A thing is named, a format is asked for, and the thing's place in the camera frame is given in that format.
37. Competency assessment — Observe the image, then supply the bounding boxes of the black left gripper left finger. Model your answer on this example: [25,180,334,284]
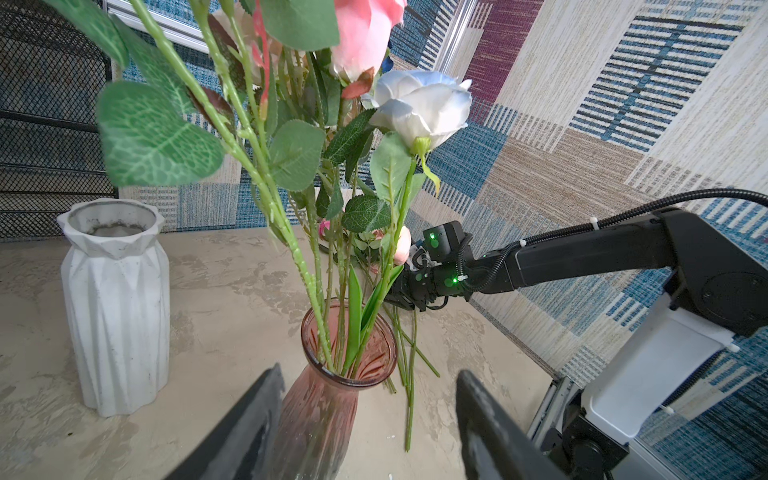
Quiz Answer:
[167,364,285,479]

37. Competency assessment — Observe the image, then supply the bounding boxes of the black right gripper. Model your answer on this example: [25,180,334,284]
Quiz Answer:
[384,221,472,312]

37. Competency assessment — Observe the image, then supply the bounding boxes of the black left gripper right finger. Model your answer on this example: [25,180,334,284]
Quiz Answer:
[456,370,565,479]

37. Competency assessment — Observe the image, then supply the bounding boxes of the pink tulip stem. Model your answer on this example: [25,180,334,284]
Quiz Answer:
[343,226,411,374]

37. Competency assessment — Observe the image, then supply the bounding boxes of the pink ribbed glass vase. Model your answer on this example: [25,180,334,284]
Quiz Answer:
[267,310,397,479]

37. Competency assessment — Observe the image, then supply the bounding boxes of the white single rose stem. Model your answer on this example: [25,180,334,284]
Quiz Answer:
[341,68,474,376]

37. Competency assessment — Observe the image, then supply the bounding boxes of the blue rose stem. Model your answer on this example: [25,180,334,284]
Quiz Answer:
[379,54,394,75]

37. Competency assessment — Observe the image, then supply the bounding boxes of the white ribbed ceramic vase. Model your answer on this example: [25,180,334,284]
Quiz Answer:
[57,198,170,417]

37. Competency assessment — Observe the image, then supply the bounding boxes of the pink rose stem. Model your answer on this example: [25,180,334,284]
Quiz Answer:
[331,1,407,377]

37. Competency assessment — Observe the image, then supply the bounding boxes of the white blue rose spray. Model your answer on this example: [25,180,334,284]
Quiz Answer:
[53,1,340,369]

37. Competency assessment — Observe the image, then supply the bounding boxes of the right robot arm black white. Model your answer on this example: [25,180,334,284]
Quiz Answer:
[386,189,767,478]

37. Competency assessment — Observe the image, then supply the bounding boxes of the pile of artificial flowers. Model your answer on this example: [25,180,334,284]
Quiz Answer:
[318,219,432,451]

